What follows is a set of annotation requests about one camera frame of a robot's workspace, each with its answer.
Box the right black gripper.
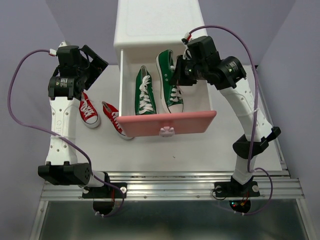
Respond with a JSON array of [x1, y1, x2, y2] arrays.
[[168, 54, 208, 86]]

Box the green sneaker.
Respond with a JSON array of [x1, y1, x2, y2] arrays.
[[134, 65, 157, 116], [155, 49, 184, 114]]

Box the pink drawer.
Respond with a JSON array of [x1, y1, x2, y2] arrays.
[[119, 48, 217, 137]]

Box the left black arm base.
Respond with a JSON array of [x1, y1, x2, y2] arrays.
[[81, 182, 128, 218]]

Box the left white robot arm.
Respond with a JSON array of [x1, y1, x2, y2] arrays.
[[37, 43, 111, 197]]

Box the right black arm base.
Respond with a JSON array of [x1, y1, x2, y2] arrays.
[[211, 181, 261, 215]]

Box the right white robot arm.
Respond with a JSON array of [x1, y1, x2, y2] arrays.
[[170, 36, 281, 195]]

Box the red sneaker near cabinet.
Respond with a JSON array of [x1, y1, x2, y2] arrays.
[[101, 101, 133, 141]]

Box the white shoe cabinet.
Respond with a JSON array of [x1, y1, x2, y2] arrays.
[[112, 0, 210, 66]]

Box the red sneaker far left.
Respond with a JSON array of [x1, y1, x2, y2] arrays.
[[78, 92, 101, 129]]

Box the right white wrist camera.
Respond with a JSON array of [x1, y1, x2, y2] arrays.
[[181, 32, 192, 60]]

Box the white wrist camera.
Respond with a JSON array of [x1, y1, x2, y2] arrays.
[[181, 32, 192, 60], [49, 41, 70, 57]]

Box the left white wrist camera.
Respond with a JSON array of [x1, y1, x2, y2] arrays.
[[49, 41, 70, 57]]

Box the aluminium mounting rail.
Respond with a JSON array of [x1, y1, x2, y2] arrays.
[[41, 171, 306, 201]]

